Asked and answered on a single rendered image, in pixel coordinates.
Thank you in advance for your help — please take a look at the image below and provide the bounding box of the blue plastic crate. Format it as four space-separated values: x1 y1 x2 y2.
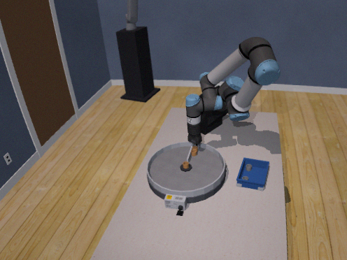
236 158 269 191

